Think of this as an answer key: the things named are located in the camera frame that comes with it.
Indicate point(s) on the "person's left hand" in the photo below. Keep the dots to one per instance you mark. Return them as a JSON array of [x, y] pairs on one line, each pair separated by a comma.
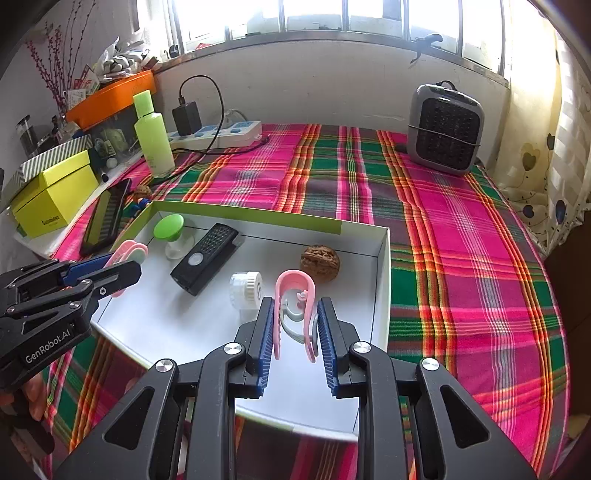
[[37, 397]]

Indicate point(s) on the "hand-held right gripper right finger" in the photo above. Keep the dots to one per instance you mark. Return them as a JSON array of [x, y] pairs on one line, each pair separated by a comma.
[[328, 350]]

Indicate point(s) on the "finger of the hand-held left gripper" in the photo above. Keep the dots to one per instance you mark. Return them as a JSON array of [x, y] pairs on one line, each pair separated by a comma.
[[124, 274], [90, 268]]

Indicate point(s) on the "light green plastic bottle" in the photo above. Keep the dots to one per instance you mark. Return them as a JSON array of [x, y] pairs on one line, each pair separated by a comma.
[[154, 138]]

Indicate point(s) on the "yellow green lidded box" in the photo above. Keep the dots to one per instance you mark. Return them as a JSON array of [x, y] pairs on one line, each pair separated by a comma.
[[51, 194]]

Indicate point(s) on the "red white paper packets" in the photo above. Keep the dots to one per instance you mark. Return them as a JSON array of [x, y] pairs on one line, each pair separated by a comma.
[[83, 85]]

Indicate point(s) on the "grey fan heater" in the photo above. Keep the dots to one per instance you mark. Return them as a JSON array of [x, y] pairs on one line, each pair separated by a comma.
[[445, 129]]

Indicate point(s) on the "glass coffee press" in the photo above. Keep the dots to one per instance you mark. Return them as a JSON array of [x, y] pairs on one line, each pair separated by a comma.
[[27, 136]]

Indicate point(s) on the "green cardboard box tray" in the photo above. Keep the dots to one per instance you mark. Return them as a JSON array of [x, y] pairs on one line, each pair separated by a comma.
[[184, 323]]

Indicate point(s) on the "red bud branches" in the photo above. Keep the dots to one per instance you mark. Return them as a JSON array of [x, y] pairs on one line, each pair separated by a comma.
[[46, 69]]

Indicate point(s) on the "barred window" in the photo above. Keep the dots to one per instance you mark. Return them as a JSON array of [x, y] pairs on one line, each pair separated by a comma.
[[314, 14]]

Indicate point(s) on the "clear storage container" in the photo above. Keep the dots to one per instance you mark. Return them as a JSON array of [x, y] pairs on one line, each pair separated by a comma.
[[120, 129]]

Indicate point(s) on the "pink green plaid tablecloth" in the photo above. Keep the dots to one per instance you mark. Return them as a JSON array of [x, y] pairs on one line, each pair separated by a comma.
[[438, 277]]

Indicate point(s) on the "green mushroom shaped knob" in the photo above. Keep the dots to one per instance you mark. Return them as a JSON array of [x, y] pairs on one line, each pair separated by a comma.
[[168, 226]]

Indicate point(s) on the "brown walnut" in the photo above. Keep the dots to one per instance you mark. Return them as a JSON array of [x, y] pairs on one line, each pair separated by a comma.
[[321, 261], [142, 191]]

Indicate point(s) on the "orange plastic tray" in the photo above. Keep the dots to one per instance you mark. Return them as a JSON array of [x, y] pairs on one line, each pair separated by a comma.
[[115, 94]]

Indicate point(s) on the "black smartphone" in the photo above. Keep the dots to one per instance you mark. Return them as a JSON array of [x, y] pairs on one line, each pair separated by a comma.
[[104, 221]]

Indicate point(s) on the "clear round jar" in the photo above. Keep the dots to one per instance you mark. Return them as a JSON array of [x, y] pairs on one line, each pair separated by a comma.
[[244, 288]]

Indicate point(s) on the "black remote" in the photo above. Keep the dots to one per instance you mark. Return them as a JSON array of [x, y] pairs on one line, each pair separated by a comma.
[[203, 258]]

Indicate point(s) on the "small blue orange toy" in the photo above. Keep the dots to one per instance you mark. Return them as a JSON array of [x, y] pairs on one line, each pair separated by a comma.
[[136, 205]]

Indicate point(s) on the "pink loop clip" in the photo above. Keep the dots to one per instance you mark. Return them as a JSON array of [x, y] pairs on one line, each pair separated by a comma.
[[127, 249], [291, 275]]

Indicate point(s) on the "white plastic bags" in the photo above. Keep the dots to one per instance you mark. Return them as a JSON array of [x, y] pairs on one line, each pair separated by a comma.
[[120, 60]]

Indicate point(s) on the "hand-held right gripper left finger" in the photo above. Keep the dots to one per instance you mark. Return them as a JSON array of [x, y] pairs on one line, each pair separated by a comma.
[[265, 350]]

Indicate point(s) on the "cream heart print curtain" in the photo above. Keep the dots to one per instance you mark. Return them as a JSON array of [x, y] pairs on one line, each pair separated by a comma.
[[554, 184]]

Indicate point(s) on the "grey chevron patterned box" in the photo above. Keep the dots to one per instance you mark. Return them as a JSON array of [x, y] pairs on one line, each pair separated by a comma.
[[60, 152]]

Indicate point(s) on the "black charger plug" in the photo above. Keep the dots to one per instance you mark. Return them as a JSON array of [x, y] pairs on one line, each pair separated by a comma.
[[187, 117]]

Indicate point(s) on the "white power strip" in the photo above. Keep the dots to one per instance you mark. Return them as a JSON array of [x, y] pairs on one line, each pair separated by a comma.
[[231, 131]]

